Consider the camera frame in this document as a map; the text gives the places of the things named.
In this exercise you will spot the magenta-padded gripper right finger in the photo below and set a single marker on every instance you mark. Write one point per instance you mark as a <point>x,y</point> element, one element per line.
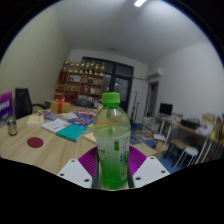
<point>151,171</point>

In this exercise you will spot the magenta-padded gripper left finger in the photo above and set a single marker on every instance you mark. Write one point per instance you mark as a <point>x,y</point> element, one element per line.
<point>75,173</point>

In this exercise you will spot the green drink bottle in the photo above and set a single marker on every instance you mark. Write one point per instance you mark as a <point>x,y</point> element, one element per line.
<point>111,143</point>

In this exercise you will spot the pale yellow book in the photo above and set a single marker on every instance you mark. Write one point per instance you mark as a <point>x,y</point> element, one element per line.
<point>35,120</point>
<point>90,137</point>

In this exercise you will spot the teal book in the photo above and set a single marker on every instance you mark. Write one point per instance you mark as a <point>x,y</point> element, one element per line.
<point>71,132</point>

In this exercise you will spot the white round stool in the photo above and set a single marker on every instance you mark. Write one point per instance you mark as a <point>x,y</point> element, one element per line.
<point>190,151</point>

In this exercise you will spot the stacked books pile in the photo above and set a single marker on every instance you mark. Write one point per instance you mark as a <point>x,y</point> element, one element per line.
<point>151,125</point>

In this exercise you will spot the flat round red coaster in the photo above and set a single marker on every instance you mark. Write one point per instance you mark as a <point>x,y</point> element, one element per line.
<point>35,142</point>

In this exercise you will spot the white book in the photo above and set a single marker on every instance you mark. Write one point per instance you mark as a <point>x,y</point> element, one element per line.
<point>55,125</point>

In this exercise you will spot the blue printed book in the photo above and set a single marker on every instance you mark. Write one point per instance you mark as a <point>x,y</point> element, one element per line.
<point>80,121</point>

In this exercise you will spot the pink printed box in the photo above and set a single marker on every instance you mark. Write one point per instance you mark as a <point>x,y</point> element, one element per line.
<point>86,114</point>

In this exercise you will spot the blue and yellow book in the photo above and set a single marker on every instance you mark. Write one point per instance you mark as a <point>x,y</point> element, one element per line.
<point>50,116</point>

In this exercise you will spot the cluttered side desk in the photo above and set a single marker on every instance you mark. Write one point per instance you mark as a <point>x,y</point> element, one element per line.
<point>200,131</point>

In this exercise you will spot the black computer monitor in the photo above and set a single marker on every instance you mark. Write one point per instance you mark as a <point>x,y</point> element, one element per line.
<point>166,108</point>

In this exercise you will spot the black tripod stand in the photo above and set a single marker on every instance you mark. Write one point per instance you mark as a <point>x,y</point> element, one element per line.
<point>134,106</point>

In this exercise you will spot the yellow gift box, red ribbon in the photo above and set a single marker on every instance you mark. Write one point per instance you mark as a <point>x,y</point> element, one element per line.
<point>60,107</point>

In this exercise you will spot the small steel cup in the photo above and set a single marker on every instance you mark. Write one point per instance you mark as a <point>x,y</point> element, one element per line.
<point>12,128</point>

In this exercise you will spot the black office chair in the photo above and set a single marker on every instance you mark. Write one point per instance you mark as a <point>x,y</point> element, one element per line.
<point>22,103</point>

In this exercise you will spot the wooden shelf unit with trophies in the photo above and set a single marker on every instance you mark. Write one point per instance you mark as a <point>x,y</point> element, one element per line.
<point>78,85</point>

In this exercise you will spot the black framed glass door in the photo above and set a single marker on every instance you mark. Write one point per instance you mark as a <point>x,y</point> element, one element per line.
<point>118,85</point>

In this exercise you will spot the purple sign board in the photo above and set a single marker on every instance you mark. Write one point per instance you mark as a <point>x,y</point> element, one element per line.
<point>6,106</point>

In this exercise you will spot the white air conditioner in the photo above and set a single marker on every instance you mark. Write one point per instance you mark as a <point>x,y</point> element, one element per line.
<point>155,74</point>

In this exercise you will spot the ceiling tube light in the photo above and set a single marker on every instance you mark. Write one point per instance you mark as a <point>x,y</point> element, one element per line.
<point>140,3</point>

